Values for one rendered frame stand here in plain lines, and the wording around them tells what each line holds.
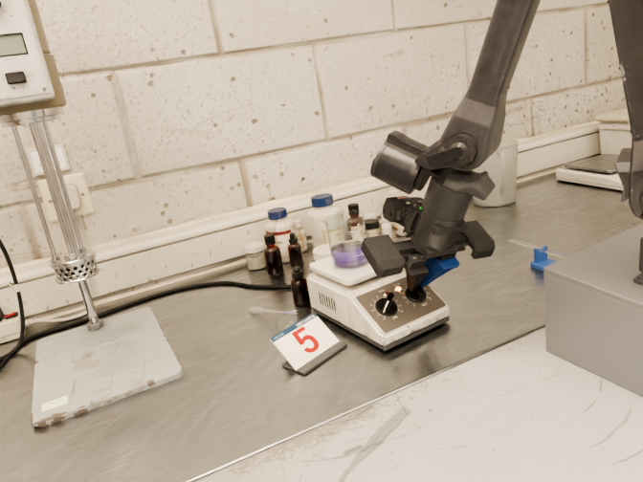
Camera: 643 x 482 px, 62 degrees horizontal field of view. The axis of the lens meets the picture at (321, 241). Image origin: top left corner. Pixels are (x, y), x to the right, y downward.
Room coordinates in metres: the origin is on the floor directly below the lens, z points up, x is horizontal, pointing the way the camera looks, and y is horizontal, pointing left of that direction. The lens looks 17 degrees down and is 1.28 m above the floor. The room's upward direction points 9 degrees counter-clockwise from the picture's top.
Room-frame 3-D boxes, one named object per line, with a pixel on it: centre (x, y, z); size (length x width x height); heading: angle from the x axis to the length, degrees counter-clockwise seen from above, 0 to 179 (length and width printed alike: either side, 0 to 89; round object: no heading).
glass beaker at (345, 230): (0.80, -0.04, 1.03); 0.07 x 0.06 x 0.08; 114
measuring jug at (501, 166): (1.32, -0.46, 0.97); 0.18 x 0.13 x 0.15; 175
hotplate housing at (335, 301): (0.79, -0.06, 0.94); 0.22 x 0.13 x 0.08; 29
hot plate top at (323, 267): (0.81, -0.05, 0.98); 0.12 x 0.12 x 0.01; 29
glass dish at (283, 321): (0.78, 0.07, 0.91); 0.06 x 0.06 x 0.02
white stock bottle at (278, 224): (1.14, 0.09, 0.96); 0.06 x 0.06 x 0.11
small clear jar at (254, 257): (1.11, 0.15, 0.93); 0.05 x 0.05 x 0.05
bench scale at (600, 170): (1.37, -0.80, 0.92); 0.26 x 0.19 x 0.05; 18
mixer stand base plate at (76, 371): (0.78, 0.37, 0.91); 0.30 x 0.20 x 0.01; 24
